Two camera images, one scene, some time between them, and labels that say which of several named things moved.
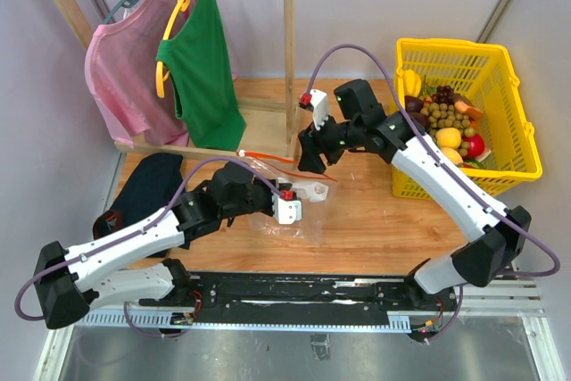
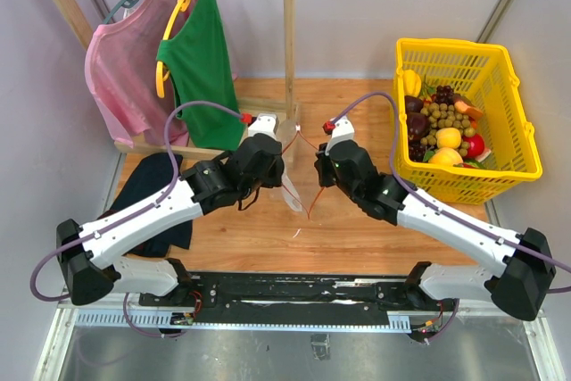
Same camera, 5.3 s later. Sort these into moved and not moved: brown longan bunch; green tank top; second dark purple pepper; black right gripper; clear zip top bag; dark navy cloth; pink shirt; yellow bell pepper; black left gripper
Moved: clear zip top bag; black left gripper; black right gripper
Not moved: pink shirt; yellow bell pepper; brown longan bunch; green tank top; dark navy cloth; second dark purple pepper
